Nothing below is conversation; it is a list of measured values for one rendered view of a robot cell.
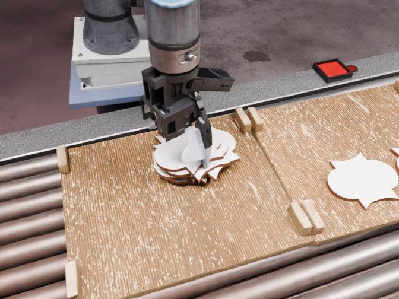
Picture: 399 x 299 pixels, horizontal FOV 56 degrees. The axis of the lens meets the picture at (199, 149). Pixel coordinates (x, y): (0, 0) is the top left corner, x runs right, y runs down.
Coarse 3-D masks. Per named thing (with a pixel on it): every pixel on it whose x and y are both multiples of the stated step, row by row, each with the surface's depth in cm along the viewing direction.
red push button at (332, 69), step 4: (324, 64) 102; (328, 64) 102; (332, 64) 102; (336, 64) 102; (324, 68) 101; (328, 68) 101; (332, 68) 101; (336, 68) 101; (340, 68) 101; (328, 72) 100; (332, 72) 100; (336, 72) 100; (340, 72) 100; (344, 72) 100; (328, 76) 99
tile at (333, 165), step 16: (352, 160) 76; (368, 160) 76; (336, 176) 73; (352, 176) 73; (368, 176) 73; (384, 176) 73; (336, 192) 71; (352, 192) 71; (368, 192) 71; (384, 192) 71
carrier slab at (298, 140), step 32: (352, 96) 92; (384, 96) 92; (288, 128) 84; (320, 128) 84; (352, 128) 84; (384, 128) 84; (288, 160) 77; (320, 160) 77; (384, 160) 77; (288, 192) 72; (320, 192) 72; (352, 224) 67; (384, 224) 68
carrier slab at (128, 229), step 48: (96, 144) 81; (144, 144) 81; (240, 144) 81; (96, 192) 72; (144, 192) 72; (192, 192) 72; (240, 192) 72; (96, 240) 65; (144, 240) 65; (192, 240) 65; (240, 240) 65; (288, 240) 65; (96, 288) 59; (144, 288) 59
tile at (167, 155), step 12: (216, 132) 75; (168, 144) 73; (180, 144) 73; (216, 144) 73; (156, 156) 70; (168, 156) 70; (180, 156) 70; (216, 156) 70; (168, 168) 68; (180, 168) 69; (192, 168) 68
